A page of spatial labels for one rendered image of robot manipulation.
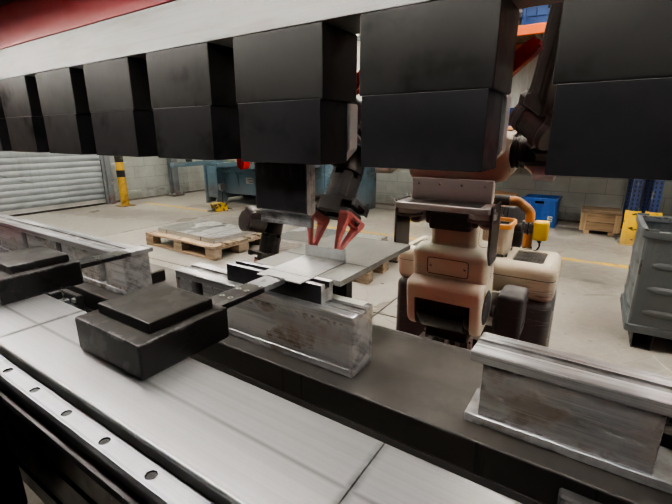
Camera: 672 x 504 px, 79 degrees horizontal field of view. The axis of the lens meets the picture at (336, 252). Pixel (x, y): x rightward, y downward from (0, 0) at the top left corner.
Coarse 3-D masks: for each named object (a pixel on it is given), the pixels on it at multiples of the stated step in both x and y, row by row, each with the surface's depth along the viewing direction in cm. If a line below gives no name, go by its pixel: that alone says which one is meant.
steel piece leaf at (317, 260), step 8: (312, 248) 74; (320, 248) 73; (328, 248) 72; (304, 256) 74; (312, 256) 74; (320, 256) 73; (328, 256) 72; (336, 256) 71; (344, 256) 71; (280, 264) 69; (288, 264) 69; (296, 264) 69; (304, 264) 69; (312, 264) 69; (320, 264) 69; (328, 264) 69; (336, 264) 69; (288, 272) 65; (296, 272) 65; (304, 272) 65; (312, 272) 65; (320, 272) 65
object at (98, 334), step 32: (160, 288) 49; (256, 288) 58; (96, 320) 43; (128, 320) 42; (160, 320) 41; (192, 320) 43; (224, 320) 47; (96, 352) 43; (128, 352) 39; (160, 352) 40; (192, 352) 44
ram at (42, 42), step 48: (48, 0) 78; (96, 0) 70; (144, 0) 63; (192, 0) 58; (240, 0) 53; (288, 0) 50; (336, 0) 46; (384, 0) 43; (432, 0) 41; (528, 0) 41; (0, 48) 93; (48, 48) 82; (96, 48) 73; (144, 48) 66
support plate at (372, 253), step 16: (320, 240) 86; (352, 240) 86; (368, 240) 86; (272, 256) 75; (288, 256) 75; (352, 256) 75; (368, 256) 75; (384, 256) 75; (336, 272) 66; (352, 272) 66
